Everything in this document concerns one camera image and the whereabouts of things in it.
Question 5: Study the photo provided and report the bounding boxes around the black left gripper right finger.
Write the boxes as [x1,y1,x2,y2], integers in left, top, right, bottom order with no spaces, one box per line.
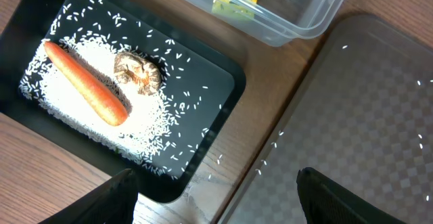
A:
[296,167,404,224]

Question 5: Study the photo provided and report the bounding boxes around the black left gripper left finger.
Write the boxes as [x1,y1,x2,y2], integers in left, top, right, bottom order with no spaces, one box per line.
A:
[41,169,138,224]

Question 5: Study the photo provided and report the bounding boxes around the white rice pile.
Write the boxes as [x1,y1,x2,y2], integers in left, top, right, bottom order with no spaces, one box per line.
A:
[18,0,224,181]

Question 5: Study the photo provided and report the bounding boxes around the orange carrot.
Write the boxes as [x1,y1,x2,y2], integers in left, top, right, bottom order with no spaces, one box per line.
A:
[43,41,129,127]

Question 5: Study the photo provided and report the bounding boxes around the brown food scraps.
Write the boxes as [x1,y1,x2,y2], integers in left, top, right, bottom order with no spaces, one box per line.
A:
[114,51,162,95]

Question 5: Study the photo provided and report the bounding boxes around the black waste tray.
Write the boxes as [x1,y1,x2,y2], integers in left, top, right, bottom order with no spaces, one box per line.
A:
[1,0,246,204]

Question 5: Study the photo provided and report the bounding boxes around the dark brown serving tray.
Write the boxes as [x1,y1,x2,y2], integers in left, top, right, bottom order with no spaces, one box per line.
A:
[220,14,432,223]

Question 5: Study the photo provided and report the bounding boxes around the clear plastic bin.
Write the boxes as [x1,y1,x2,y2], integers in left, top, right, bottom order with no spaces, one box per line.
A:
[185,0,343,47]

